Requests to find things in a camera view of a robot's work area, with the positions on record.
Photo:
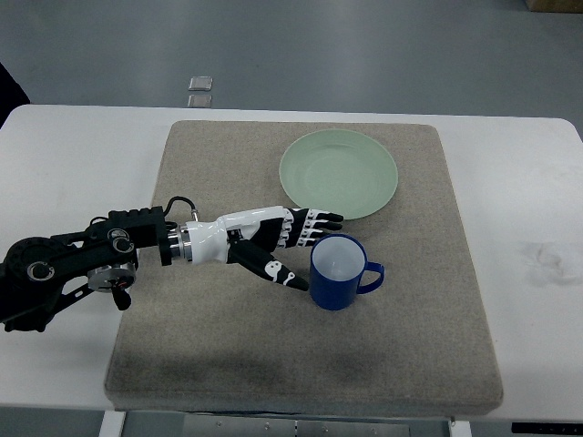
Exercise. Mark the floor socket plate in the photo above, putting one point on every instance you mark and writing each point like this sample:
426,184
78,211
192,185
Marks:
199,101
200,83

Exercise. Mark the black label strip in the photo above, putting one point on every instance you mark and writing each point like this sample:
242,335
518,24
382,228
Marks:
547,428

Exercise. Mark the cardboard box corner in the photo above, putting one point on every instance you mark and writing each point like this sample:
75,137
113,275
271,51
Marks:
555,6

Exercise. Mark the grey felt mat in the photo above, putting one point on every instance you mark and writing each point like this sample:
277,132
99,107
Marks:
216,338

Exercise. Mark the light green plate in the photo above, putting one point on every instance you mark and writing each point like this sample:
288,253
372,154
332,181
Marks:
339,170

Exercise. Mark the upper floor socket plate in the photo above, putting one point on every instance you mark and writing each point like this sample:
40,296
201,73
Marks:
200,83

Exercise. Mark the lower floor socket plate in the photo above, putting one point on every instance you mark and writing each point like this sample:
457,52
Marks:
199,101

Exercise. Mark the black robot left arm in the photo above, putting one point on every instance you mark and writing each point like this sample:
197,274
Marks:
43,276

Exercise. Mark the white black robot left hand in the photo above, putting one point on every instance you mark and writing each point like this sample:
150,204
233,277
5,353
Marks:
249,238

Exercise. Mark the metal table frame bracket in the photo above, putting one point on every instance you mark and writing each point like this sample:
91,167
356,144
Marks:
258,425

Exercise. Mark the blue mug white inside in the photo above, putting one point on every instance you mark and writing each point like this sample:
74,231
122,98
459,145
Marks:
340,271

